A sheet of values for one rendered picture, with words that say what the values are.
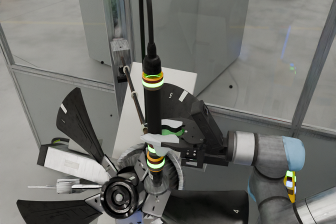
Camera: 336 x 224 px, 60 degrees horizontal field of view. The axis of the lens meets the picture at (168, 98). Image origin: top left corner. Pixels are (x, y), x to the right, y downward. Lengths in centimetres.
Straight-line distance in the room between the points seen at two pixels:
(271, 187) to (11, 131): 275
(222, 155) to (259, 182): 11
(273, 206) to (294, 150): 13
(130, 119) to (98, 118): 77
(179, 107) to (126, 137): 37
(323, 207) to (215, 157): 23
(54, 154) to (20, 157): 172
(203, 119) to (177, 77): 49
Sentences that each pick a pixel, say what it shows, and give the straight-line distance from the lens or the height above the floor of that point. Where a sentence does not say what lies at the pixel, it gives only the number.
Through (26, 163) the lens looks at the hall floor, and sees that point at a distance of 281.
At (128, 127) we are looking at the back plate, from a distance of 114.
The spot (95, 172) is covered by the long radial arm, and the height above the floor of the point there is 111.
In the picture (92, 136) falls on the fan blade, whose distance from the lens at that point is 91.
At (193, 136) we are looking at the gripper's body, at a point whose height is 147.
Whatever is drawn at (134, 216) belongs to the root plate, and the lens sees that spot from 96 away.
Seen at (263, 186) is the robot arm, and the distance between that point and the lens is 74.
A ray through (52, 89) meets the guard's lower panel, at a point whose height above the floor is 88.
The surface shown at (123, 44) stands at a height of 138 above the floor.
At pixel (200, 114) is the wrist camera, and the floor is 154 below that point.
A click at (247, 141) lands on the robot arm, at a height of 148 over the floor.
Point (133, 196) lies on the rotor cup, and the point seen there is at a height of 123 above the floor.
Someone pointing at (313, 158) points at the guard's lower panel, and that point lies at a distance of 166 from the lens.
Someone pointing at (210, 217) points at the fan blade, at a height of 119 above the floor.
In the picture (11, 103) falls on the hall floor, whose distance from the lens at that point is 355.
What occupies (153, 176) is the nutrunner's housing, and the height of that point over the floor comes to 132.
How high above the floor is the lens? 194
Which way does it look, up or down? 37 degrees down
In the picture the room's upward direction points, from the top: straight up
